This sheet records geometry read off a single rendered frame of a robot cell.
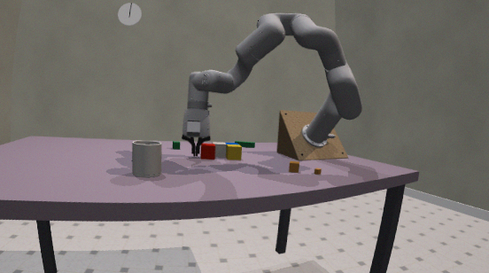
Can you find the red cube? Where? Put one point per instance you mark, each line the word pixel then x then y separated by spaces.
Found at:
pixel 208 151

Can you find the green wooden bar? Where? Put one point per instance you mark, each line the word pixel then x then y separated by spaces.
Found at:
pixel 246 144

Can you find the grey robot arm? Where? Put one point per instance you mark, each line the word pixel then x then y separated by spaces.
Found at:
pixel 343 101

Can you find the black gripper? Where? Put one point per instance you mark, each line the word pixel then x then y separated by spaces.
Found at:
pixel 202 115

